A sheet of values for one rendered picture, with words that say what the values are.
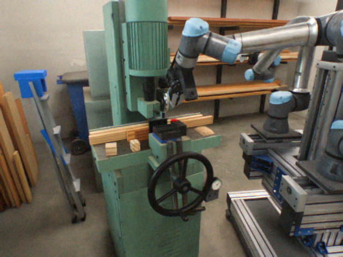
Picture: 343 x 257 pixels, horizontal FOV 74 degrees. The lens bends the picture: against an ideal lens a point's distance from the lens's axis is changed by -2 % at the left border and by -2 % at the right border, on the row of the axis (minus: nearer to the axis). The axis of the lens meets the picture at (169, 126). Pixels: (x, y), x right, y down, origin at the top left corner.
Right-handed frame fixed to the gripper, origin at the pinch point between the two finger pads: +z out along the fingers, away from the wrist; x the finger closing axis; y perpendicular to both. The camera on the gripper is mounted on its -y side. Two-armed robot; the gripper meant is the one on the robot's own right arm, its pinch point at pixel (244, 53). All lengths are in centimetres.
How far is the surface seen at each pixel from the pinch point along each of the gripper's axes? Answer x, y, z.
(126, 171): -113, 27, -72
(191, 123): -74, 22, -53
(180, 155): -94, 16, -89
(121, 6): -96, -39, -39
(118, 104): -107, 7, -37
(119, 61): -102, -14, -37
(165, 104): -84, 10, -46
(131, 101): -101, 5, -46
